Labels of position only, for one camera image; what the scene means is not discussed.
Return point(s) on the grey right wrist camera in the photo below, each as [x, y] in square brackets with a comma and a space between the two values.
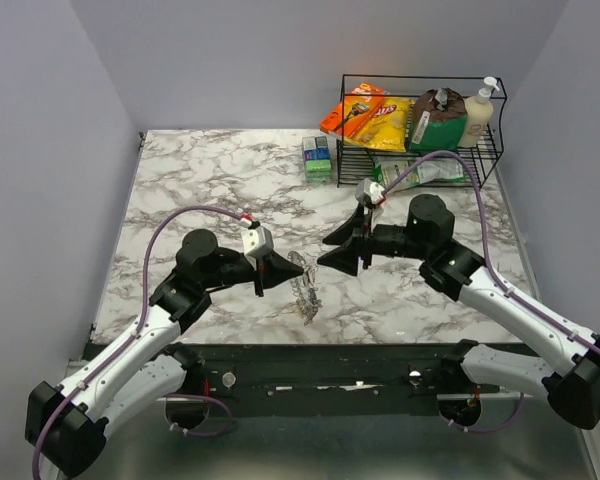
[370, 194]

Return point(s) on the orange razor package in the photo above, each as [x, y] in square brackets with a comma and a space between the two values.
[354, 112]

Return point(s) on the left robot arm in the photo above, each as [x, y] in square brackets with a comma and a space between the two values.
[69, 424]

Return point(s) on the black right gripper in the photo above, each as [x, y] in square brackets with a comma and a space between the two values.
[345, 258]

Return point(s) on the black mounting base rail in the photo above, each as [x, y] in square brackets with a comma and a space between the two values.
[324, 380]

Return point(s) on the cream lotion pump bottle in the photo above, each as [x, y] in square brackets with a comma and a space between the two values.
[479, 111]

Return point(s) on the yellow chips bag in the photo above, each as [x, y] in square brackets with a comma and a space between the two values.
[386, 128]

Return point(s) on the green white snack bag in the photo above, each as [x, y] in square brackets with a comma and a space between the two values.
[439, 170]

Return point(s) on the green sponge pack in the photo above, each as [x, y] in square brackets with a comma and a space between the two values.
[317, 159]

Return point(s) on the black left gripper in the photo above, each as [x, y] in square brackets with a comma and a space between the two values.
[274, 270]

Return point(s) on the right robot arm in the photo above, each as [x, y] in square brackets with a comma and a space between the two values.
[565, 371]

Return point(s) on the brown green coffee bag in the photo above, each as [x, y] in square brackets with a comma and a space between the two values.
[437, 121]

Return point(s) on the black wire rack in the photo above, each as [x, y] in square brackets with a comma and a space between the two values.
[354, 163]

